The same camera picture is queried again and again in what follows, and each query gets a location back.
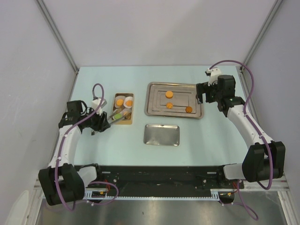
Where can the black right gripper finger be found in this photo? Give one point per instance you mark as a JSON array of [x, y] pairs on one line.
[[208, 97], [199, 96]]

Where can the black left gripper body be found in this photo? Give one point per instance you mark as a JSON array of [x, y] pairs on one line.
[[95, 123]]

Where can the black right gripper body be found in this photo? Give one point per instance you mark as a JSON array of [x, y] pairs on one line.
[[215, 93]]

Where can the steel tongs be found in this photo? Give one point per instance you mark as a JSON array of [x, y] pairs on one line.
[[112, 121]]

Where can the green sandwich cookie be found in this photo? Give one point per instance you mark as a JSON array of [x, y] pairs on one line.
[[117, 116]]

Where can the gold cookie tin box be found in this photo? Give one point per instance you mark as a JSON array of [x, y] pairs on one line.
[[122, 109]]

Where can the small steel tin lid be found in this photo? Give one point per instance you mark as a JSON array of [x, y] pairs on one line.
[[162, 135]]

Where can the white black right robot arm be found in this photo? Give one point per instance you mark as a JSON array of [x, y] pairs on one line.
[[265, 157]]

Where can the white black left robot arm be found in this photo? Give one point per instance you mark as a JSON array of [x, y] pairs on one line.
[[61, 182]]

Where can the orange chocolate chip cookie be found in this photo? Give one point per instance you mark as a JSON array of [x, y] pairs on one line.
[[188, 109]]

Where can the large steel baking tray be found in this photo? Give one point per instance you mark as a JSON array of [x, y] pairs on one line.
[[183, 95]]

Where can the white paper cupcake liner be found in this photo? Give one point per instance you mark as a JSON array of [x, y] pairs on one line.
[[126, 99], [116, 98]]

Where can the orange swirl flower cookie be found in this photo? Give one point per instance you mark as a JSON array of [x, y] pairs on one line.
[[169, 105]]

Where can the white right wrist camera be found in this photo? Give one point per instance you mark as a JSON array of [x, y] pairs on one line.
[[213, 75]]

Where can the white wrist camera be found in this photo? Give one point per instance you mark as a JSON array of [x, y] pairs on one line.
[[213, 75], [98, 104]]

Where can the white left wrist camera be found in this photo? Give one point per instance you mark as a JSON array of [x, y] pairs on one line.
[[98, 104]]

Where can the aluminium frame post right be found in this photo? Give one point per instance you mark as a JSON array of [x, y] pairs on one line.
[[263, 30]]

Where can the aluminium frame post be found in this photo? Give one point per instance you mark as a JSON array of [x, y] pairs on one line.
[[56, 33], [263, 30]]

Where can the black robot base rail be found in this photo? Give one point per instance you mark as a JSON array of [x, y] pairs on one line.
[[162, 181]]

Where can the aluminium frame post left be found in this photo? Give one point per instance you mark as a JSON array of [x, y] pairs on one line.
[[56, 33]]

